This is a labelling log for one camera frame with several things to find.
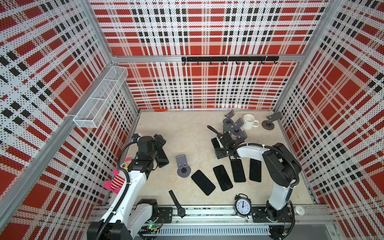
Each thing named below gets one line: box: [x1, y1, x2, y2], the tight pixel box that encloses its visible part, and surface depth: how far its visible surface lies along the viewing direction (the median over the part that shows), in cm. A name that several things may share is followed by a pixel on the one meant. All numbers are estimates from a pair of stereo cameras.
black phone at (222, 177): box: [213, 164, 233, 192], surface depth 86 cm
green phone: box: [230, 158, 246, 183], surface depth 90 cm
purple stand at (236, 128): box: [231, 117, 244, 136], surface depth 106 cm
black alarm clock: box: [234, 193, 252, 219], surface depth 76 cm
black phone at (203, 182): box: [191, 170, 216, 196], surface depth 87 cm
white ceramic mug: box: [242, 114, 260, 130], surface depth 107 cm
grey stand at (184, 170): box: [176, 154, 192, 178], surface depth 87 cm
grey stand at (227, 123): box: [222, 118, 234, 135], surface depth 111 cm
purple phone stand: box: [222, 109, 235, 125], surface depth 115 cm
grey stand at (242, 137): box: [236, 130, 248, 143], surface depth 98 cm
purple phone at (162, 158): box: [156, 148, 169, 168], surface depth 95 cm
